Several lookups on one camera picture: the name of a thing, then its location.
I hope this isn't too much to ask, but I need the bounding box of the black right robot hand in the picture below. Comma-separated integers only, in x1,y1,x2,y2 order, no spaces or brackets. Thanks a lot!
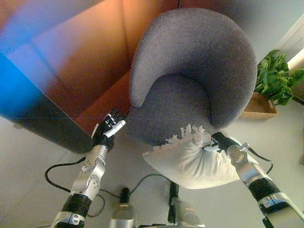
203,132,236,154

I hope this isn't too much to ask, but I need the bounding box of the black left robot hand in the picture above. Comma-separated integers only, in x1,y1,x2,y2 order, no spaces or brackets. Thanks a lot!
91,108,127,150

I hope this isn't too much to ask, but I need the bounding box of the white fringed pillow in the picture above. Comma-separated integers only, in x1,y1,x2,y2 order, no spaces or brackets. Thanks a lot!
142,123,260,190

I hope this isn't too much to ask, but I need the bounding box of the wooden planter box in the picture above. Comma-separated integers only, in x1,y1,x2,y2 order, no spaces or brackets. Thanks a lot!
239,92,278,120

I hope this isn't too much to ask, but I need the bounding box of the wooden cabinet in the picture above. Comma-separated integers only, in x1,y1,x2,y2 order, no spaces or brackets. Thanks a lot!
0,52,95,154

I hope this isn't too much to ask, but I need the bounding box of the grey fabric armchair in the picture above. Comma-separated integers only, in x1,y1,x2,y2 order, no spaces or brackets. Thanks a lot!
124,8,258,147

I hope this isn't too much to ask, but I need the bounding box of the silver right robot leg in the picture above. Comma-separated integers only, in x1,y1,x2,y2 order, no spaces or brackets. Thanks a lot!
167,182,205,228

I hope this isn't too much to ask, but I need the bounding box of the silver robot leg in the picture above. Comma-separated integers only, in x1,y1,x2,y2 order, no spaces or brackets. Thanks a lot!
167,182,205,228
110,187,138,228

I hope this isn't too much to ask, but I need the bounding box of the silver left robot leg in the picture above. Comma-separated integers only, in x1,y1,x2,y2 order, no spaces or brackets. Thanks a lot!
110,187,138,228

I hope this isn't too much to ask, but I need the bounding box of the green leafy plant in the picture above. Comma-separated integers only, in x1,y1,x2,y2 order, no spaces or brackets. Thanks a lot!
255,49,298,107

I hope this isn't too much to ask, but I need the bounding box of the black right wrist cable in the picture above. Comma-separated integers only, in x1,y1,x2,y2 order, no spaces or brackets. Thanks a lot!
242,142,274,174

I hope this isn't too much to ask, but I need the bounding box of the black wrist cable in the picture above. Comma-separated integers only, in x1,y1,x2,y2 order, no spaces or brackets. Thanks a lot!
45,156,105,217
242,142,274,174

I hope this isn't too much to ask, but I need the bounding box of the black floor cable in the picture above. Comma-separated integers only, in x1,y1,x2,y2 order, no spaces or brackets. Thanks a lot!
101,174,172,198

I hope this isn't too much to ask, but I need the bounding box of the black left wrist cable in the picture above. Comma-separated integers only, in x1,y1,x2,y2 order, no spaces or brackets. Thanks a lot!
45,156,105,217

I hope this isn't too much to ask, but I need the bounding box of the white window frame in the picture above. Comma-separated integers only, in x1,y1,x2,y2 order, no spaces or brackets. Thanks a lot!
273,14,304,72

